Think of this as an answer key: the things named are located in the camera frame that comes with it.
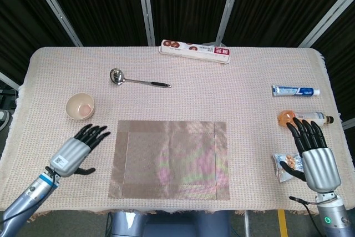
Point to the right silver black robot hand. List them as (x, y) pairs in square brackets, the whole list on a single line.
[(320, 167)]

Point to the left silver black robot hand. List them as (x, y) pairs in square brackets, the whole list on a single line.
[(68, 156)]

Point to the beige round bowl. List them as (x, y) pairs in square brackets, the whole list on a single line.
[(80, 108)]

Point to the brown woven placemat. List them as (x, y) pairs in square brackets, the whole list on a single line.
[(169, 162)]

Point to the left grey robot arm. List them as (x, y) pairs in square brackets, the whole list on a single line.
[(27, 201)]

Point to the clear snack packet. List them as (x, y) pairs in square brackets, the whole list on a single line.
[(291, 162)]

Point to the orange drink bottle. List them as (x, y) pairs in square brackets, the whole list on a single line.
[(285, 117)]

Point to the white round device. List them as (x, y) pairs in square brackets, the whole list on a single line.
[(4, 120)]

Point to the blue white toothpaste tube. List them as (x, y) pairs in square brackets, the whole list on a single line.
[(294, 91)]

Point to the black equipment rack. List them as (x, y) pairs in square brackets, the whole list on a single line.
[(5, 98)]

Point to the blue grey robot torso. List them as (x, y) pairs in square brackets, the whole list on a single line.
[(130, 224)]

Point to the metal table leg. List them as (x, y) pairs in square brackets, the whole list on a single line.
[(246, 224)]

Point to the beige woven tablecloth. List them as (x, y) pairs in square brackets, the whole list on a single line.
[(194, 101)]

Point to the dark pleated curtain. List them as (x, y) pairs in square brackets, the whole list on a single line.
[(105, 4)]

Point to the long cookie box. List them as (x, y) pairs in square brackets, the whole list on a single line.
[(194, 51)]

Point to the white screen frame post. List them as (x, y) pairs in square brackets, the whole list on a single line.
[(229, 6), (349, 124), (8, 80), (328, 19), (56, 12), (145, 9)]

